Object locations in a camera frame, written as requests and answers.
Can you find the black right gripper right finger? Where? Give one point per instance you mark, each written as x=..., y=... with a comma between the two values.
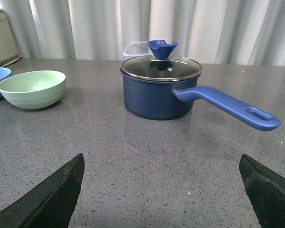
x=266, y=191

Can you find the cream four-slot toaster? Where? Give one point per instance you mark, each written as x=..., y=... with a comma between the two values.
x=8, y=50

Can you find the green plastic bowl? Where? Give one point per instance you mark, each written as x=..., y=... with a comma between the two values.
x=35, y=89

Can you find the white curtain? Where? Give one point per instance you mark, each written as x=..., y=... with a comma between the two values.
x=243, y=32

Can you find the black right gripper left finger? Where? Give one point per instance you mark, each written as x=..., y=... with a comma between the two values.
x=51, y=203

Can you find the clear plastic food container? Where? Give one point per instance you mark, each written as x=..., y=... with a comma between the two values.
x=136, y=48

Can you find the dark blue saucepan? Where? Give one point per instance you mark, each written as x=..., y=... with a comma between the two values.
x=170, y=100

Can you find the glass lid blue knob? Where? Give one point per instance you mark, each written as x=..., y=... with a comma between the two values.
x=161, y=65

